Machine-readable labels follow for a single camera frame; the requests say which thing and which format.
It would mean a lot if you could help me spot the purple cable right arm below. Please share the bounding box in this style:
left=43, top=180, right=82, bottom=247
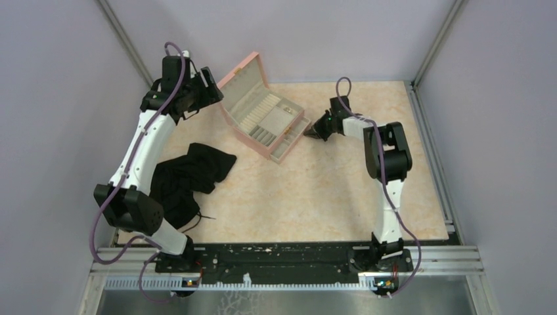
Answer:
left=336, top=77, right=423, bottom=299

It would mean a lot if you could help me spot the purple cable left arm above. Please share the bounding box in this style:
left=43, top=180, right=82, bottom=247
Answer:
left=89, top=41, right=188, bottom=265

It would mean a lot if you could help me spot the white slotted cable duct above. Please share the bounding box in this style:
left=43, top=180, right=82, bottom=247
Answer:
left=104, top=276, right=377, bottom=292

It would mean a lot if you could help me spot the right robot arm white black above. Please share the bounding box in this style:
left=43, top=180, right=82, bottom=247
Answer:
left=303, top=96, right=413, bottom=270

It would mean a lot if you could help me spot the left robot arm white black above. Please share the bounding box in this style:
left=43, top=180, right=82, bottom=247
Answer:
left=93, top=51, right=223, bottom=272

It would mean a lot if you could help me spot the pink jewelry box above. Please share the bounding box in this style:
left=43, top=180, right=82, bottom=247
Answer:
left=217, top=52, right=311, bottom=164

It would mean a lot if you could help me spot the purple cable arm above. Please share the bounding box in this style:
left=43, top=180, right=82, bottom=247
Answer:
left=336, top=77, right=423, bottom=299
left=89, top=41, right=188, bottom=265

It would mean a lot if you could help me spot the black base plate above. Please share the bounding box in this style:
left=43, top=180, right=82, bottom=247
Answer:
left=155, top=241, right=414, bottom=285

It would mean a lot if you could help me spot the black cloth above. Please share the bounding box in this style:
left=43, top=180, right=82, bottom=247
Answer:
left=150, top=142, right=237, bottom=229

